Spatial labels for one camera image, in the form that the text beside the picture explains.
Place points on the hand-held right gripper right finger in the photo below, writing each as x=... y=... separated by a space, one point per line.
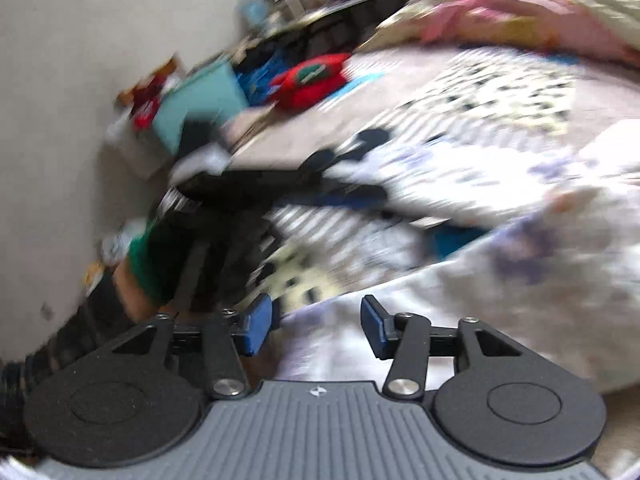
x=375 y=327

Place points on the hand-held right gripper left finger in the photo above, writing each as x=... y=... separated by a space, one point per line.
x=257 y=325

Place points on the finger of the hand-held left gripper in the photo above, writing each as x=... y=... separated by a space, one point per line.
x=345 y=196
x=280 y=177

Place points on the blue plastic bag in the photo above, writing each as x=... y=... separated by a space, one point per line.
x=255 y=85

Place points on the red folded sweater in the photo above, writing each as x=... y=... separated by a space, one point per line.
x=310 y=80

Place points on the teal storage box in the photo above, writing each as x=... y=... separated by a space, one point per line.
x=200 y=105

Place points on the printed cartoon blanket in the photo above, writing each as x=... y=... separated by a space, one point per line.
x=415 y=70

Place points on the black side table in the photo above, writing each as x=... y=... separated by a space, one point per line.
x=330 y=20

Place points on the pink yellow floral quilt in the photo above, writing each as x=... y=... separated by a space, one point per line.
x=500 y=10

